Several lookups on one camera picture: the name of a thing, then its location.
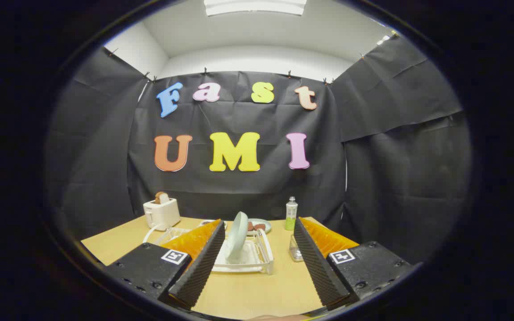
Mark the white sectioned dish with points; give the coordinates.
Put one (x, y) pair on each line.
(207, 222)

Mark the ceiling light panel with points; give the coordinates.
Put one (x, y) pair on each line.
(254, 6)

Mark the white toaster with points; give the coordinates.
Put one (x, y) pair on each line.
(162, 214)

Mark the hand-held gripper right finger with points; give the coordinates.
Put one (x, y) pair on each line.
(317, 263)

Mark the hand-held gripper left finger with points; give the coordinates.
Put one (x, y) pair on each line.
(203, 263)

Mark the pale green plate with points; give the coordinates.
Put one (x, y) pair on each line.
(238, 236)

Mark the bread slice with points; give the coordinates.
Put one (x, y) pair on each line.
(162, 198)

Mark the green and white bottle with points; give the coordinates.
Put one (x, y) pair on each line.
(291, 216)

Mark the small pale green dish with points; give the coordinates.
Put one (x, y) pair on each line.
(268, 225)

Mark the black backdrop cloth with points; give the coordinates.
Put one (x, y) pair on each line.
(239, 191)

